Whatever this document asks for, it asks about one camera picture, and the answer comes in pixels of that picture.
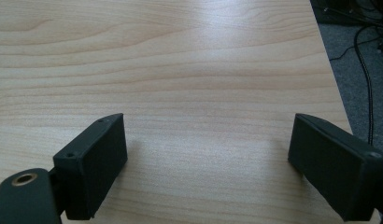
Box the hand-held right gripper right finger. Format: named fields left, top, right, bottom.
left=287, top=113, right=383, bottom=222

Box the dark equipment base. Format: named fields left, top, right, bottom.
left=309, top=0, right=383, bottom=27

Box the thin black cable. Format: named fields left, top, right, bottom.
left=329, top=35, right=383, bottom=62

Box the black braided cable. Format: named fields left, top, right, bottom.
left=353, top=23, right=382, bottom=147

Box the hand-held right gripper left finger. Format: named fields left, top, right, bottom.
left=52, top=112, right=129, bottom=221

